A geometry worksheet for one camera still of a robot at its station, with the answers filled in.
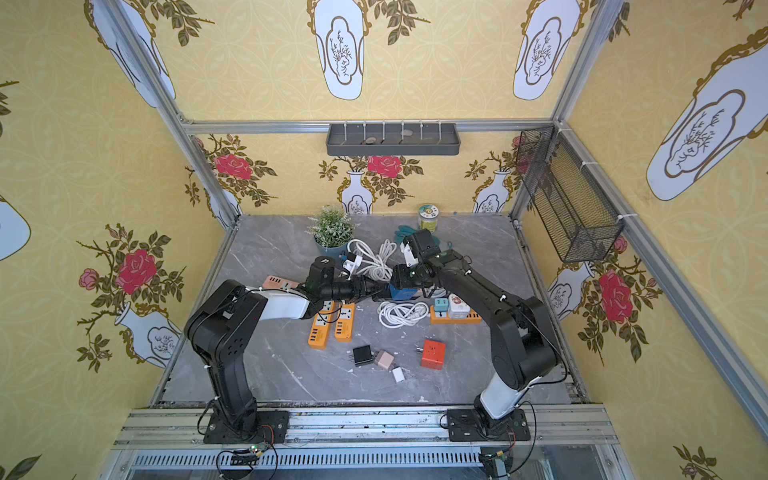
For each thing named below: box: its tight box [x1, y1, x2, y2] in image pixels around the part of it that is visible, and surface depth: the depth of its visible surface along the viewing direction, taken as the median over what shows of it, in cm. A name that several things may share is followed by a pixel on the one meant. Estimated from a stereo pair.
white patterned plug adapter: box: [448, 293, 471, 319], surface depth 89 cm
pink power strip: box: [262, 275, 301, 289], surface depth 102 cm
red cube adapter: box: [422, 339, 447, 371], surface depth 82 cm
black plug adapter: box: [352, 344, 374, 366], surface depth 86 cm
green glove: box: [394, 225, 416, 243], surface depth 119 cm
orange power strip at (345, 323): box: [334, 302, 356, 343], surface depth 90 cm
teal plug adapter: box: [434, 298, 449, 312], surface depth 90 cm
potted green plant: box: [305, 204, 361, 258], surface depth 99 cm
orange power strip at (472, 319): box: [430, 305, 483, 325], surface depth 93 cm
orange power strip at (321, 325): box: [308, 300, 336, 350], surface depth 89 cm
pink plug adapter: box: [375, 349, 395, 369], surface depth 85 cm
